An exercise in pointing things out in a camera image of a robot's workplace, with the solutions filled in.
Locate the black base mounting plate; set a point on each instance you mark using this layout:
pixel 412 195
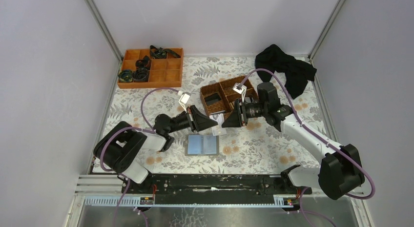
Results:
pixel 210 189

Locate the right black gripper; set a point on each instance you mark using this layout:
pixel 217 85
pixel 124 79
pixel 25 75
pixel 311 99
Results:
pixel 242 112

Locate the aluminium frame rail front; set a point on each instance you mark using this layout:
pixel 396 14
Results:
pixel 106 190

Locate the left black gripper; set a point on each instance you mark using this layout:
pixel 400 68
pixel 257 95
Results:
pixel 191 118

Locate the black credit card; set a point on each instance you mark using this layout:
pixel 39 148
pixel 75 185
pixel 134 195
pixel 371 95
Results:
pixel 213 98

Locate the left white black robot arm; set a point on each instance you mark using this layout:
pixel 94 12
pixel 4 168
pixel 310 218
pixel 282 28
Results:
pixel 119 148

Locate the orange compartment tray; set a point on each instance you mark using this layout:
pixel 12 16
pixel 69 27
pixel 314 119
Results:
pixel 151 68

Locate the black crumpled cloth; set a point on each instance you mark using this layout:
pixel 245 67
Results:
pixel 298 73

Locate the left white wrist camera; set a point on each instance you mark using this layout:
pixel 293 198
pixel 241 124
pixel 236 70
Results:
pixel 183 99

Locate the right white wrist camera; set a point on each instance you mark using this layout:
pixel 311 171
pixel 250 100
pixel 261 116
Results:
pixel 240 89

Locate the grey leather card holder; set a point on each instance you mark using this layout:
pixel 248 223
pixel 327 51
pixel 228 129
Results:
pixel 201 145

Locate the floral patterned table mat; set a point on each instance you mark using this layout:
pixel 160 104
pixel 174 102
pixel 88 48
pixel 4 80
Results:
pixel 254 149

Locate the brown wicker divided basket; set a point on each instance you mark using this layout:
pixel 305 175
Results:
pixel 224 88

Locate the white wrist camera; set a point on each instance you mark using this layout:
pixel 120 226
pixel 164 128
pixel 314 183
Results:
pixel 183 99
pixel 240 89

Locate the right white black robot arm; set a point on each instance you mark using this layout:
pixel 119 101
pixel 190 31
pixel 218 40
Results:
pixel 340 169

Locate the white printed credit card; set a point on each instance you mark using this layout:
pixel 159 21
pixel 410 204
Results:
pixel 218 130

